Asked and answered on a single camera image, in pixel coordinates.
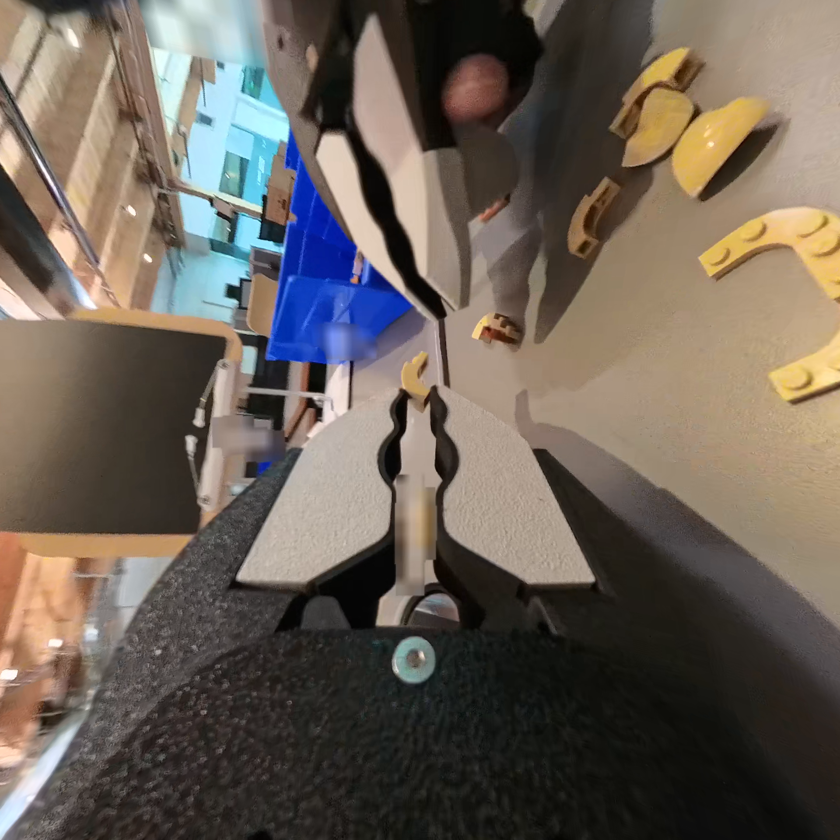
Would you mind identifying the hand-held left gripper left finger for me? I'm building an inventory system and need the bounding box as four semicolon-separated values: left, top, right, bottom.
237;389;410;594

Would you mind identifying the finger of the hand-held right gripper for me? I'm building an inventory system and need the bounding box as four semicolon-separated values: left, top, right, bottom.
315;132;455;316
352;14;473;311

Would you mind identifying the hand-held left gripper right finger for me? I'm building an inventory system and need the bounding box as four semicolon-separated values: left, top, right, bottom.
424;385;598;598

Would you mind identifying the blue plastic bin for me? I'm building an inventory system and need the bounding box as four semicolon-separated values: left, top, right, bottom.
283;132;382;283
267;269;414;362

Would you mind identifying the large tan arch brick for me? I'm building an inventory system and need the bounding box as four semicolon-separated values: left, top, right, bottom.
699;208;840;403
401;351;431;410

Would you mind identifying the stack of cardboard boxes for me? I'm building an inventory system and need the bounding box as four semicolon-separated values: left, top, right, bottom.
263;145;298;227

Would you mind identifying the tan curved brick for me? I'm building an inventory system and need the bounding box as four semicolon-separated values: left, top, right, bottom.
567;178;622;259
611;48;703;139

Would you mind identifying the black top wooden table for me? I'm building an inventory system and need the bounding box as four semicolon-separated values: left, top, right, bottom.
0;311;244;559

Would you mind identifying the tan quarter-round brick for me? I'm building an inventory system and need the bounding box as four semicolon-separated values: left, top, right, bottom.
672;96;773;198
621;86;697;168

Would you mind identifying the white metal frame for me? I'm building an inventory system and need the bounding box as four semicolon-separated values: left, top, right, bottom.
184;361;322;513

